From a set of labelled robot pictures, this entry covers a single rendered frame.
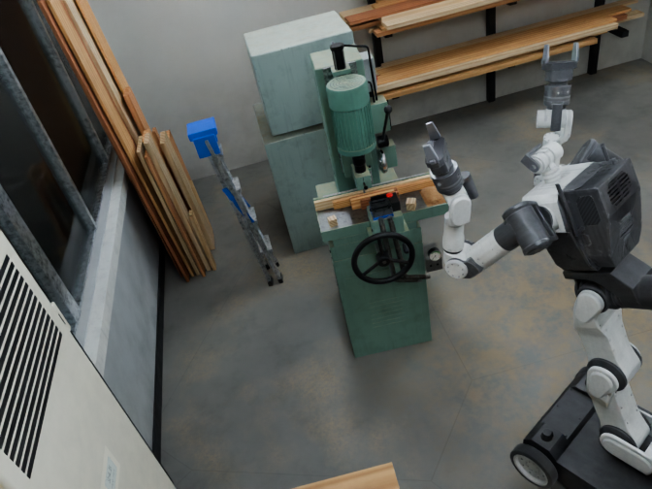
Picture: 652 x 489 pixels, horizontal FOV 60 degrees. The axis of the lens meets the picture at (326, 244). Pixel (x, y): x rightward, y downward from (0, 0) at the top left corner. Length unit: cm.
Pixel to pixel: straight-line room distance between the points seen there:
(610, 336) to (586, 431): 63
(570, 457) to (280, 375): 150
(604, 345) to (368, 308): 119
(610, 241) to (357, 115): 111
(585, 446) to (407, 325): 102
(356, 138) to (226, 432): 164
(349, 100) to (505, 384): 161
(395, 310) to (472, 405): 60
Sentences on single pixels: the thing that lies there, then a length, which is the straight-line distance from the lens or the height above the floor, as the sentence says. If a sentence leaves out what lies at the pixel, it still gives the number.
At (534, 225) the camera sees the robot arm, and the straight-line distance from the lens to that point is 180.
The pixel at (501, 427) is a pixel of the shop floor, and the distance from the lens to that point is 291.
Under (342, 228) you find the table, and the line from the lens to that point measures 259.
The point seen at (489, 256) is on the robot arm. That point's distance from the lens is 190.
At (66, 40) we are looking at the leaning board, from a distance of 338.
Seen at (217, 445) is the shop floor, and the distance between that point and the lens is 308.
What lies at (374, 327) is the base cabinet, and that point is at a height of 21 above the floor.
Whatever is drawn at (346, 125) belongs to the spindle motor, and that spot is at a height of 135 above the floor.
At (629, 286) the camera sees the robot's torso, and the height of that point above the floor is 108.
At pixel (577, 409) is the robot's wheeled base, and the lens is 277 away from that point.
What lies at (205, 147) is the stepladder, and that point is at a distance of 321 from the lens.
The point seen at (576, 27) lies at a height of 63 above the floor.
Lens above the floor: 243
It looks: 38 degrees down
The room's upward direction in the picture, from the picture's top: 13 degrees counter-clockwise
